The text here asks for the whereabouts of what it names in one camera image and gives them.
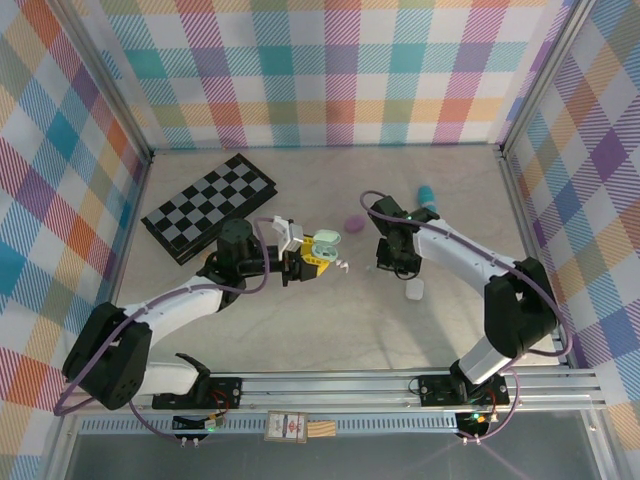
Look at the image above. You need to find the perforated metal cable tray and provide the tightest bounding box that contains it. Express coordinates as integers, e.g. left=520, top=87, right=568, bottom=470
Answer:
left=78, top=417, right=461, bottom=436

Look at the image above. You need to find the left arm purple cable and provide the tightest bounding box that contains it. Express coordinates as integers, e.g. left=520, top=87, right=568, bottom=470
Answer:
left=52, top=217, right=275, bottom=444

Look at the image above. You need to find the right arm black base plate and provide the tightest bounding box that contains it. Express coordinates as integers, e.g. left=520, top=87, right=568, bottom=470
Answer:
left=417, top=372, right=511, bottom=407

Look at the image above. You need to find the aluminium mounting rail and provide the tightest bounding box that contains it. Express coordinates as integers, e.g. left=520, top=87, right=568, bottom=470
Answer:
left=53, top=367, right=610, bottom=417

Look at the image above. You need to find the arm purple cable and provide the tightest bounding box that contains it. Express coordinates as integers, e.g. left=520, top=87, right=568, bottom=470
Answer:
left=359, top=189, right=574, bottom=444
left=52, top=217, right=275, bottom=444

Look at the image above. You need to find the aluminium frame leg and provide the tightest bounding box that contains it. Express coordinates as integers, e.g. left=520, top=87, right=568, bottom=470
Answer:
left=42, top=412, right=81, bottom=480
left=582, top=409, right=619, bottom=480

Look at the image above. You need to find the small controller board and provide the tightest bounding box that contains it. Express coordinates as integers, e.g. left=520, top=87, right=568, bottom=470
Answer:
left=172, top=412, right=225, bottom=435
left=457, top=410, right=494, bottom=437

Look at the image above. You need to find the black grey folding chessboard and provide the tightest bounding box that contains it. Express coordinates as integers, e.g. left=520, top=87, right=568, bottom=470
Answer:
left=139, top=153, right=279, bottom=266

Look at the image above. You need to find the green earbud charging case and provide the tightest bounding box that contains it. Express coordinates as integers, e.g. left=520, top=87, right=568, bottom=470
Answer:
left=305, top=228, right=344, bottom=266

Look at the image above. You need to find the teal marker pen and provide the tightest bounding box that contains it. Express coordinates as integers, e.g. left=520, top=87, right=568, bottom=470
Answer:
left=416, top=184, right=439, bottom=211

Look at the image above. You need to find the aluminium side rail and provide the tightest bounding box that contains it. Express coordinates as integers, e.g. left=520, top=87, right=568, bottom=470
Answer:
left=497, top=144, right=574, bottom=371
left=89, top=152, right=155, bottom=376

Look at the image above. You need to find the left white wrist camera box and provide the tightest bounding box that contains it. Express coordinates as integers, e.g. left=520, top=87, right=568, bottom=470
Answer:
left=272, top=215, right=306, bottom=257

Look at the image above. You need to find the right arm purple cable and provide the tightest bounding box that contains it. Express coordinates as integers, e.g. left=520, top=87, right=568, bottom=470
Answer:
left=359, top=189, right=574, bottom=444

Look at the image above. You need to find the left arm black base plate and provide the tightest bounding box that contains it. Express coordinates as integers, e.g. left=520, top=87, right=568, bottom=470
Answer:
left=151, top=375, right=244, bottom=411

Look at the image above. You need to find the aluminium frame post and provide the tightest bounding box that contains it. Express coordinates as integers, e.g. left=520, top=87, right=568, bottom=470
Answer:
left=496, top=0, right=599, bottom=156
left=47, top=0, right=155, bottom=164

